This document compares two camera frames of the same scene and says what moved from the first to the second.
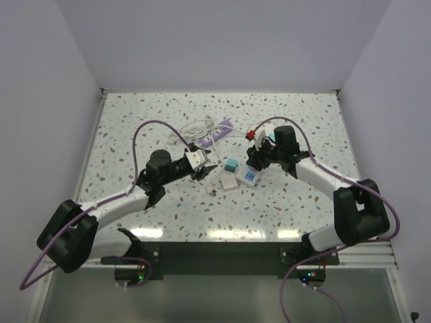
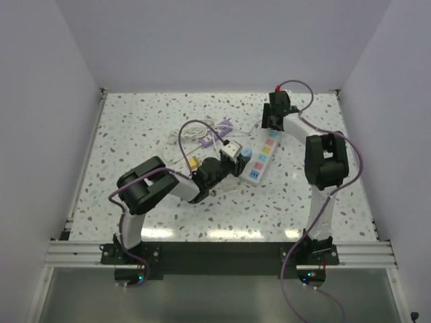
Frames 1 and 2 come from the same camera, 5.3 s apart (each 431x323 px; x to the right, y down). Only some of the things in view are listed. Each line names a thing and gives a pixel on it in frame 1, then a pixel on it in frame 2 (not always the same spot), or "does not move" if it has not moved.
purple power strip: x=219 y=131 does not move
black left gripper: x=199 y=174 -> x=238 y=165
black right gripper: x=255 y=157 -> x=267 y=118
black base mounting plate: x=229 y=259 does not move
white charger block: x=229 y=182 does not move
